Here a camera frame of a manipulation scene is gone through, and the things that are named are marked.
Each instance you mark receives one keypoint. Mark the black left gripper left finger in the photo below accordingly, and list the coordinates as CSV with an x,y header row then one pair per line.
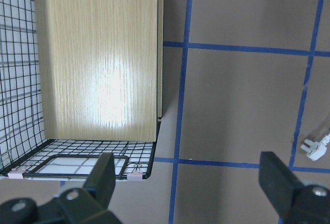
x,y
86,204

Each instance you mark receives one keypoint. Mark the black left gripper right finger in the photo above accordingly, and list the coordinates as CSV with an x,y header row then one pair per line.
x,y
293,201

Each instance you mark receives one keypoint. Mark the wire basket with wooden shelf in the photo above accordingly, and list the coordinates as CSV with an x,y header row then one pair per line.
x,y
80,78

